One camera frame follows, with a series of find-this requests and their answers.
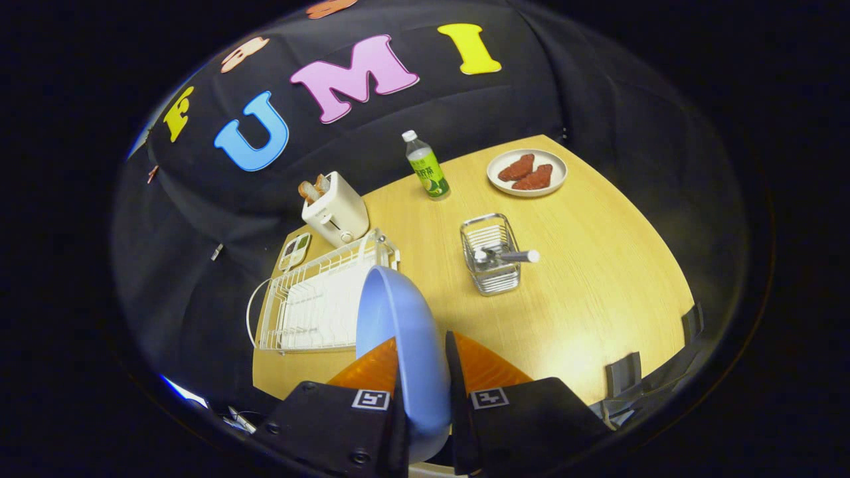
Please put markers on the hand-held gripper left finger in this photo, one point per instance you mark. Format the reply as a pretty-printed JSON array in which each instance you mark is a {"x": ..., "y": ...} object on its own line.
[{"x": 325, "y": 425}]

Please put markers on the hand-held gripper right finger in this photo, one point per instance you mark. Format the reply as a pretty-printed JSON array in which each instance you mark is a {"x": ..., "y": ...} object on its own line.
[{"x": 457, "y": 411}]

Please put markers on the blue plate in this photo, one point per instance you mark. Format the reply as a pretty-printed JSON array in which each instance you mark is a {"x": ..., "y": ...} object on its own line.
[{"x": 405, "y": 318}]

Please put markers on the metal spoon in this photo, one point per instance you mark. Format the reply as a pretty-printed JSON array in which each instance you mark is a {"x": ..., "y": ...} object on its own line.
[{"x": 521, "y": 255}]

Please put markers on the white round dish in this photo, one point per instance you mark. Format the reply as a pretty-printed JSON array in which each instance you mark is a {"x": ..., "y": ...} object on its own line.
[{"x": 559, "y": 169}]

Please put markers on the divided white snack tray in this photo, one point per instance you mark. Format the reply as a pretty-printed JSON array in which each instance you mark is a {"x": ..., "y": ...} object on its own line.
[{"x": 295, "y": 251}]

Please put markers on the small white tag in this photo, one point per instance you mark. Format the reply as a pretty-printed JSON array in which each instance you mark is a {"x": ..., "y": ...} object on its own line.
[{"x": 217, "y": 251}]

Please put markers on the white toaster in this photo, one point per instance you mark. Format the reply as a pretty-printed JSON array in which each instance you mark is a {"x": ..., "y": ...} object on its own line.
[{"x": 335, "y": 212}]

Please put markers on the toasted bread slice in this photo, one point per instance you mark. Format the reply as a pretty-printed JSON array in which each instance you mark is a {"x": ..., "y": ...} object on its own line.
[
  {"x": 309, "y": 192},
  {"x": 322, "y": 183}
]

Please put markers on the green label drink bottle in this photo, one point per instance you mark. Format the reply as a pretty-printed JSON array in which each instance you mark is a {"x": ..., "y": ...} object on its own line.
[{"x": 428, "y": 172}]

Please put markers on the red meat piece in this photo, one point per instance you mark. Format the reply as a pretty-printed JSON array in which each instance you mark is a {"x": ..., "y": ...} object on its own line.
[
  {"x": 516, "y": 167},
  {"x": 534, "y": 178}
]

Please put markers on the black backdrop cloth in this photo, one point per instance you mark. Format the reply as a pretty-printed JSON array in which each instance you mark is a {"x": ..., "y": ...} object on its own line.
[{"x": 372, "y": 133}]

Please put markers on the copper cloth clip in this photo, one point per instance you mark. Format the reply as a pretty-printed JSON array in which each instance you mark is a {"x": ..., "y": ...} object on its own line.
[{"x": 153, "y": 174}]

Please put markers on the grey table edge bracket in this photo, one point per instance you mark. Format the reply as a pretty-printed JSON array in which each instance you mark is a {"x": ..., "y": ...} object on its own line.
[
  {"x": 623, "y": 375},
  {"x": 692, "y": 323}
]

